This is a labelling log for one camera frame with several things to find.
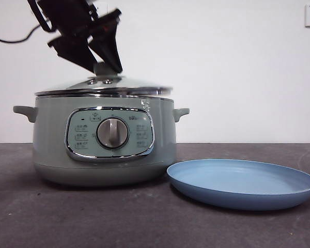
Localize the glass lid with green knob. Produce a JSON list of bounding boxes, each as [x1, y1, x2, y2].
[[34, 63, 171, 98]]

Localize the pale green electric steamer pot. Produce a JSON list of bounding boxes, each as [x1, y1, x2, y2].
[[12, 93, 191, 187]]

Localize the blue round plate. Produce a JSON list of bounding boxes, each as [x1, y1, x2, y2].
[[166, 159, 310, 211]]

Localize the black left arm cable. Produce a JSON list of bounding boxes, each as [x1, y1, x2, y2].
[[0, 23, 46, 43]]

